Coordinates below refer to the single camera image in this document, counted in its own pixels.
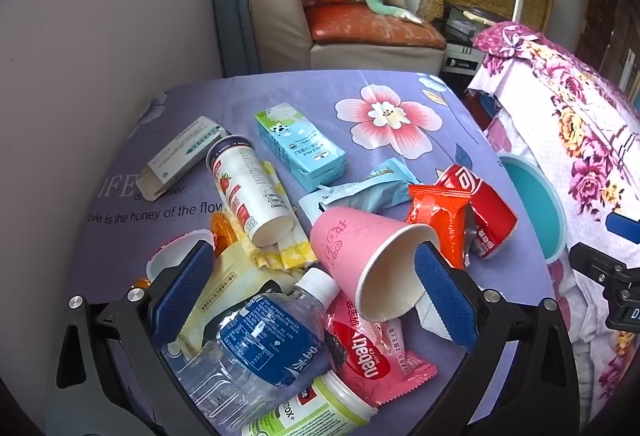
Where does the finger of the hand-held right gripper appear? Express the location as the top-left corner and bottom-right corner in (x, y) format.
(606, 213), (640, 245)
(568, 241), (640, 289)

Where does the green white jelly cup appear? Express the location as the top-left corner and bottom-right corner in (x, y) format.
(144, 228), (216, 291)

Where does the light blue wrapper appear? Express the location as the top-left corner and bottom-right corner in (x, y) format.
(298, 157), (421, 237)

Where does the yellow patterned wrapper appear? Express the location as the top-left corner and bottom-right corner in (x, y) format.
(248, 160), (319, 273)

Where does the teal plastic bin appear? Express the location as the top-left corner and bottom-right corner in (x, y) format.
(497, 153), (569, 265)

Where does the pink wafer packet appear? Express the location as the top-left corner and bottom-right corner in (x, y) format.
(325, 290), (439, 409)

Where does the pink paper cup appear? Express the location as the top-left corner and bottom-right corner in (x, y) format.
(309, 206), (442, 323)

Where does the white torn wrapper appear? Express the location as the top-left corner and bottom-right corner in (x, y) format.
(413, 293), (447, 338)

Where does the light blue milk carton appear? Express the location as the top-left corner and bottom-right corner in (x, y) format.
(254, 102), (347, 194)

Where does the clear blue label water bottle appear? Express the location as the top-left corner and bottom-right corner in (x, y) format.
(172, 266), (341, 435)

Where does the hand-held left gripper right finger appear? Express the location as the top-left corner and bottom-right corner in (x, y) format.
(413, 243), (592, 436)

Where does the purple floral tablecloth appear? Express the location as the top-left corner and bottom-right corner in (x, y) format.
(67, 68), (552, 436)

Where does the crushed red soda can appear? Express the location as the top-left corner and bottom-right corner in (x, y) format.
(433, 163), (519, 261)

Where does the yellow orange snack bag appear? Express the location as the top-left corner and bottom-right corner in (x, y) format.
(175, 212), (301, 358)

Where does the white strawberry print canister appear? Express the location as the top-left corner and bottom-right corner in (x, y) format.
(206, 134), (296, 248)

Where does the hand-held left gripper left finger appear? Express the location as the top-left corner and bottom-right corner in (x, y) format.
(45, 239), (217, 436)

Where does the white medicine box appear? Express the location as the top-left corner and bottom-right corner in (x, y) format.
(134, 116), (229, 202)

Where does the orange red snack packet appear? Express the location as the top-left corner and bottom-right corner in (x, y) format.
(405, 183), (474, 270)

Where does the pink floral blanket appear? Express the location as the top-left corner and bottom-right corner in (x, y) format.
(466, 20), (640, 433)

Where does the orange seat cushion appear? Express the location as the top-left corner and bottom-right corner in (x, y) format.
(304, 5), (447, 51)

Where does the dark wooden cabinet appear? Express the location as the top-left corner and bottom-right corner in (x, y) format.
(575, 0), (640, 109)

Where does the black stereo appliance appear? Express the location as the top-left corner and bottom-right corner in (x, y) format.
(442, 3), (502, 44)

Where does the beige sofa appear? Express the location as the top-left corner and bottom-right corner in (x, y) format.
(245, 0), (447, 78)

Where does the green white supplement bottle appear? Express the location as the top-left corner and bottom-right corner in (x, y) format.
(240, 370), (380, 436)

